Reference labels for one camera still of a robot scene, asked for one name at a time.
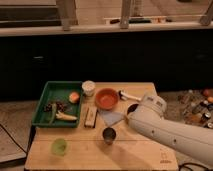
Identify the metal cup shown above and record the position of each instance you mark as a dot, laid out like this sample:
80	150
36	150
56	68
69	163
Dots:
109	135

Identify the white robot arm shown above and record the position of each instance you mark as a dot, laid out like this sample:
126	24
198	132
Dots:
148	120

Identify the orange bowl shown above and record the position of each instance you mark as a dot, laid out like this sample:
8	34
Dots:
106	99

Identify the white paper cup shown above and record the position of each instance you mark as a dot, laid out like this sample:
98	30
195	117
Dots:
88	88

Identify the light blue cloth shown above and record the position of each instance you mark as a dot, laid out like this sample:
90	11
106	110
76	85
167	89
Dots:
111	118

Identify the wooden block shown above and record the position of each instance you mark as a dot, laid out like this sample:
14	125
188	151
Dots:
91	117

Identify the dark bowl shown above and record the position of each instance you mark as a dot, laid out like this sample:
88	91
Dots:
132	108

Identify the orange peach toy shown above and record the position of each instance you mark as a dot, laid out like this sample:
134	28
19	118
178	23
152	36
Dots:
74	97

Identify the dark grapes toy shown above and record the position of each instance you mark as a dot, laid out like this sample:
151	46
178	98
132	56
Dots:
60	106

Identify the green plastic tray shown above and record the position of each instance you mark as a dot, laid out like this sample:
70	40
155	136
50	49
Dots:
58	91

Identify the yellow banana toy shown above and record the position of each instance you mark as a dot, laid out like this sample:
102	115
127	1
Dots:
66	117

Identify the green pepper toy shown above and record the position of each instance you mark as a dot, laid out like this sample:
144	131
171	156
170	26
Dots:
54	110

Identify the green plastic cup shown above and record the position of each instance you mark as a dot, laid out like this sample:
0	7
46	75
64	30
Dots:
59	147

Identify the spice jar rack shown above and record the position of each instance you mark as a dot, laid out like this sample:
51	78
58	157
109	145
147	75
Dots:
197	108

